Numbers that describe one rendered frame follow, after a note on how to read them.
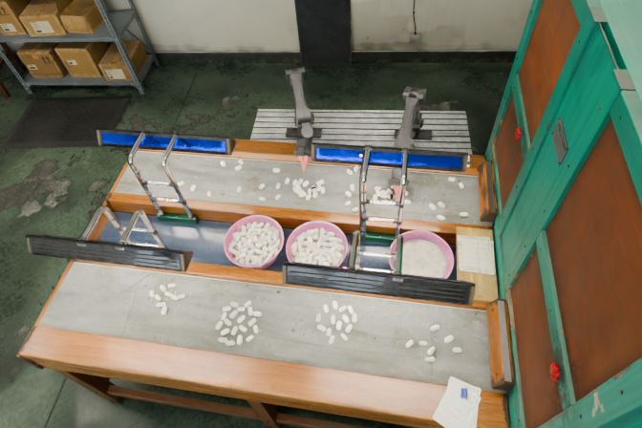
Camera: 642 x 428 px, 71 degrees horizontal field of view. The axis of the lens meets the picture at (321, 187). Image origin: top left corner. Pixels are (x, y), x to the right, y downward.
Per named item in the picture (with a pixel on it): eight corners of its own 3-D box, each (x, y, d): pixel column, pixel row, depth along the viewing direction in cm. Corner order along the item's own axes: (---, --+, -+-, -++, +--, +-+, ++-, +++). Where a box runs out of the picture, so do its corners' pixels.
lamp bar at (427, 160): (314, 147, 191) (312, 136, 185) (464, 158, 181) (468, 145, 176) (310, 161, 186) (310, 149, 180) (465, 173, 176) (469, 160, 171)
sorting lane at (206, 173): (138, 153, 242) (136, 150, 241) (485, 180, 214) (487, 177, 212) (113, 197, 224) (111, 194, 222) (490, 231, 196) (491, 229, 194)
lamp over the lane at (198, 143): (107, 134, 206) (100, 122, 200) (236, 142, 196) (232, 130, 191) (99, 146, 201) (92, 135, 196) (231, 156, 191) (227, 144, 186)
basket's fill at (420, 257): (394, 242, 200) (395, 235, 196) (445, 247, 197) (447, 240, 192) (391, 288, 187) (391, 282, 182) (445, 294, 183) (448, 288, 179)
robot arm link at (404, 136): (411, 153, 200) (425, 85, 198) (391, 149, 202) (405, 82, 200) (413, 154, 212) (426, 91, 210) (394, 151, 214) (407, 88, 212)
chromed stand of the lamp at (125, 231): (141, 258, 205) (96, 200, 171) (182, 263, 202) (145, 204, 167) (124, 297, 194) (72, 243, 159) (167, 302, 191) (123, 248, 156)
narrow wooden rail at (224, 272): (88, 260, 209) (76, 248, 201) (492, 308, 181) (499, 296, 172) (83, 270, 206) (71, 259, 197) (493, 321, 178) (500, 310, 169)
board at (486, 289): (455, 227, 193) (456, 225, 192) (491, 230, 191) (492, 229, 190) (457, 298, 173) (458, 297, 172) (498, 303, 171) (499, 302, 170)
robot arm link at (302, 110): (313, 119, 209) (303, 59, 214) (295, 123, 209) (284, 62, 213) (313, 127, 221) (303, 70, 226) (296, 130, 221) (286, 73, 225)
